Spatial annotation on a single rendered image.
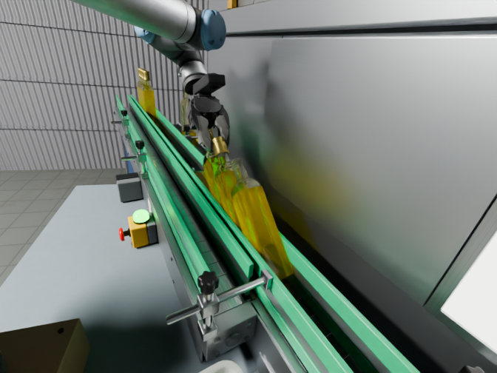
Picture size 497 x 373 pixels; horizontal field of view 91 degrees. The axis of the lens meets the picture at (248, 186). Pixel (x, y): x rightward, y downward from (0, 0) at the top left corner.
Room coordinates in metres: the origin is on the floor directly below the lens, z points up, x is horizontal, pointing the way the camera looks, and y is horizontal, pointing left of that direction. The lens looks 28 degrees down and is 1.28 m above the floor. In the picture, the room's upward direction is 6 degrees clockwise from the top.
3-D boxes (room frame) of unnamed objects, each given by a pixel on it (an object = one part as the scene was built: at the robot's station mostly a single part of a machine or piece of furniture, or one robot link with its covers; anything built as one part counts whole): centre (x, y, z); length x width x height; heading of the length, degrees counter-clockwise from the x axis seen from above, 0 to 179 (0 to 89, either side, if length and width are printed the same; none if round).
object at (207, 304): (0.24, 0.02, 0.95); 0.17 x 0.03 x 0.12; 122
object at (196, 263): (1.01, 0.51, 0.92); 1.75 x 0.01 x 0.08; 32
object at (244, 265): (1.05, 0.45, 0.92); 1.75 x 0.01 x 0.08; 32
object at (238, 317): (0.26, 0.01, 0.85); 0.09 x 0.04 x 0.07; 122
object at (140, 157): (0.73, 0.38, 0.94); 0.07 x 0.04 x 0.13; 122
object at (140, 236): (0.57, 0.31, 0.79); 0.07 x 0.07 x 0.07; 32
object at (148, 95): (1.40, 0.61, 1.02); 0.06 x 0.06 x 0.28; 32
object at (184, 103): (1.13, 0.31, 1.01); 0.06 x 0.06 x 0.26; 34
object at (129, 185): (0.81, 0.46, 0.79); 0.08 x 0.08 x 0.08; 32
